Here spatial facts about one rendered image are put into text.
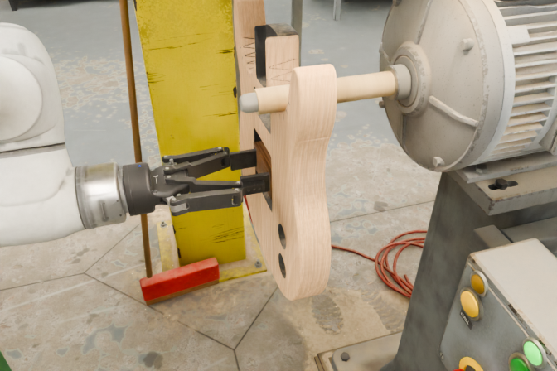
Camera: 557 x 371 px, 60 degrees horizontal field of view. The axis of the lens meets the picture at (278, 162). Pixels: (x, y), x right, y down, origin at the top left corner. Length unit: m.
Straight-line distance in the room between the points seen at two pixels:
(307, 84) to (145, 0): 0.97
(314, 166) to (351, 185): 1.90
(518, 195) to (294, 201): 0.31
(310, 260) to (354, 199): 1.78
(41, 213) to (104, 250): 1.57
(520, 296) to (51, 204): 0.57
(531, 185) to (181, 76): 1.08
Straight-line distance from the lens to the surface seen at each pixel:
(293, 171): 0.59
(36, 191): 0.69
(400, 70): 0.64
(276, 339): 1.85
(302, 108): 0.53
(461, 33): 0.59
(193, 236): 1.91
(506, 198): 0.72
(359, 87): 0.62
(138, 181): 0.70
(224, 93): 1.58
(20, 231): 0.71
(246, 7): 0.79
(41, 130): 0.69
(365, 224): 2.28
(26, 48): 0.71
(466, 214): 0.91
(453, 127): 0.61
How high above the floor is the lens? 1.54
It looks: 36 degrees down
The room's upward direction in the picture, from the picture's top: straight up
